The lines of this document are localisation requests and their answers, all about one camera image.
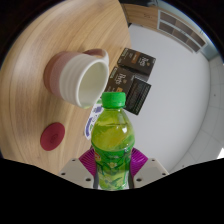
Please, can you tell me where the white and pink ribbed mug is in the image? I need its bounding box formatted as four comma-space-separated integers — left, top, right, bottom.
43, 48, 110, 109

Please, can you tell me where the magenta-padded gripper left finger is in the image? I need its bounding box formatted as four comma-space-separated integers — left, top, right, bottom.
58, 147, 99, 189

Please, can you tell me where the black flat carton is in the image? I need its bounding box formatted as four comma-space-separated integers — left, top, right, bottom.
124, 77, 152, 116

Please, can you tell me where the rectangular ceiling light panel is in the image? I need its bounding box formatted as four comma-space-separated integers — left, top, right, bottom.
215, 146, 224, 160

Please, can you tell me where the upright dark brown carton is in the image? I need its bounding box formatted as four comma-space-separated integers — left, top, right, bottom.
117, 47, 157, 76

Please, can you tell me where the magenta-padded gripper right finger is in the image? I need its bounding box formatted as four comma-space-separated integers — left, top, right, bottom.
128, 147, 170, 189

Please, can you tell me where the flat round red coaster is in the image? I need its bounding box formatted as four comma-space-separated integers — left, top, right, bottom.
39, 121, 66, 152

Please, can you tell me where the green tea bottle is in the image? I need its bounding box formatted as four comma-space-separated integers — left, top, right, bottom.
90, 91, 136, 192

